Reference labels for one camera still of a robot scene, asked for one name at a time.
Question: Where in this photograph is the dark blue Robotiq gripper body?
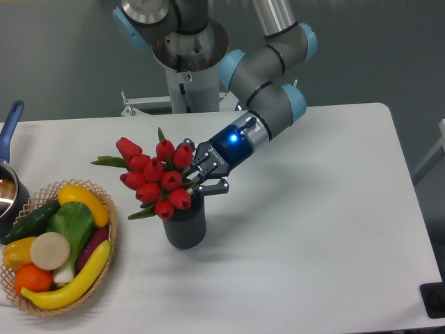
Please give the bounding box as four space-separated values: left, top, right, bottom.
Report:
187 125 254 183

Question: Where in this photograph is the red tulip bouquet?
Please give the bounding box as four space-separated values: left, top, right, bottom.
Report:
92 129 195 220

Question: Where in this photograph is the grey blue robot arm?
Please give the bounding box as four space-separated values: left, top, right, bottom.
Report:
113 1 318 195

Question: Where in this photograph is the dark grey ribbed vase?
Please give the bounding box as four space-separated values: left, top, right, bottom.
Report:
163 191 207 249

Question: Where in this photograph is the purple eggplant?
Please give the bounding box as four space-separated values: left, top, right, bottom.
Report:
76 226 109 273

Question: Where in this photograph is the yellow squash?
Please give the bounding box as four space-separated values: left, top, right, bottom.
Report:
58 184 109 228

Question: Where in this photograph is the green bok choy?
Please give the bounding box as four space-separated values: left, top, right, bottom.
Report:
46 202 94 287

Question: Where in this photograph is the woven wicker basket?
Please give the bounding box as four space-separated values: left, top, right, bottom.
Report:
1 179 118 317

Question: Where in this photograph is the yellow banana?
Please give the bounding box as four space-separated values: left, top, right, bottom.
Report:
21 240 111 310

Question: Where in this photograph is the green cucumber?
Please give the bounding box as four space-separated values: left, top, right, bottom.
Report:
1 200 60 245

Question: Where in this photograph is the beige round disc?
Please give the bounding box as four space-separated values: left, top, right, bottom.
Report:
30 232 70 271

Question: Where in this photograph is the yellow bell pepper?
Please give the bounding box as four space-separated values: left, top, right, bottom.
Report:
2 237 36 271

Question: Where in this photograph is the orange fruit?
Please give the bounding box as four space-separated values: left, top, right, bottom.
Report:
14 264 53 296

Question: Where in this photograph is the black device at edge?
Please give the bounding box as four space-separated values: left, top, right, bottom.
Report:
419 282 444 319

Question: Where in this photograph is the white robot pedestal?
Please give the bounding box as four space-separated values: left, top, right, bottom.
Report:
120 19 299 117

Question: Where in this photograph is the blue handled saucepan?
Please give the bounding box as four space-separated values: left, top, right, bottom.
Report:
1 100 30 237

